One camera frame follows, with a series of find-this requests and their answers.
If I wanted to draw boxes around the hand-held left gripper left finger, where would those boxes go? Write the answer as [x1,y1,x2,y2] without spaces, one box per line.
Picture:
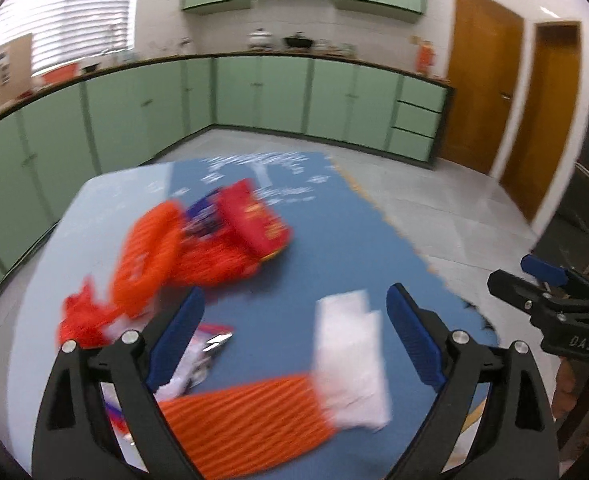
[32,287,206,480]

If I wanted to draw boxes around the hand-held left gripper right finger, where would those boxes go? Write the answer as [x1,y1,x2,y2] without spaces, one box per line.
[385,282,560,480]

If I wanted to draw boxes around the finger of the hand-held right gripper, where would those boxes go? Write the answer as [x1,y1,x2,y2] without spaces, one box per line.
[487,269,550,313]
[520,254,589,292]

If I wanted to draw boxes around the silver white wrapper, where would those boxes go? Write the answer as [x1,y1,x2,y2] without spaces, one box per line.
[159,322,235,401]

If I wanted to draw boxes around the white tissue paper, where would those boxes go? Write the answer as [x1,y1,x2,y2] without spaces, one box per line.
[314,290,392,431]

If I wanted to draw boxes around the red mesh bag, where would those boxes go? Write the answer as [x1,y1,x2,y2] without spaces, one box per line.
[172,240,262,288]

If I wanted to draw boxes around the orange foam net ring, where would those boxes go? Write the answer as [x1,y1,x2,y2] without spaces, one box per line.
[110,200,185,318]

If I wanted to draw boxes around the red wrapper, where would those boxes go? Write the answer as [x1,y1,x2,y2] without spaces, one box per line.
[57,275,125,348]

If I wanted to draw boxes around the orange foam net sleeve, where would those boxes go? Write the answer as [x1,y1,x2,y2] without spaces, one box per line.
[157,372,340,478]

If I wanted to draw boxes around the purple snack packet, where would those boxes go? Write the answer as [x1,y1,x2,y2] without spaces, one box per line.
[184,189,225,241]

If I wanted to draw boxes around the red snack packet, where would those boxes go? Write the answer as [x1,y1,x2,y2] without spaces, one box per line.
[219,180,294,261]

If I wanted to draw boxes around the person's right hand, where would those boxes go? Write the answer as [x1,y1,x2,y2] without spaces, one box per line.
[554,357,589,421]

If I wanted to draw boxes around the black glass cabinet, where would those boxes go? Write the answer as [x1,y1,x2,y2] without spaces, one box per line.
[530,87,589,281]

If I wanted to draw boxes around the blue printed tablecloth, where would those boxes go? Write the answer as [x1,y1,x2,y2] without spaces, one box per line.
[164,151,500,480]

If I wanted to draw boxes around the wooden door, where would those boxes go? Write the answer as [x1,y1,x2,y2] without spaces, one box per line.
[499,21,582,221]
[441,0,525,176]

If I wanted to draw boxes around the pale blue table cover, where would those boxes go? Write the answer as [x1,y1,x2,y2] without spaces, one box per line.
[0,160,175,480]

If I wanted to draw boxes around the orange thermos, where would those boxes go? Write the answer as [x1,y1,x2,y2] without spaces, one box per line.
[414,40,435,77]

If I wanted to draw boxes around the green base cabinets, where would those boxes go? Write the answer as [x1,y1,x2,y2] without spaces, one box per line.
[0,55,455,281]

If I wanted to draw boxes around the red basin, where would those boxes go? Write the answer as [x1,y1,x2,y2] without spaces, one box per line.
[42,65,82,86]

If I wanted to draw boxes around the white lidded pot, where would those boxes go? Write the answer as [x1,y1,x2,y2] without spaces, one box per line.
[248,29,275,51]

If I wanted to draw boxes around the black wok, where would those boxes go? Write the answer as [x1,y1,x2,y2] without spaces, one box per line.
[283,32,315,51]

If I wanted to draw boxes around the cardboard box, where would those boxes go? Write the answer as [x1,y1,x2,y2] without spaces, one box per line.
[0,32,34,116]

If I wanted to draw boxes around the window blinds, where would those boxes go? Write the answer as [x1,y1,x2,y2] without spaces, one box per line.
[0,0,142,76]

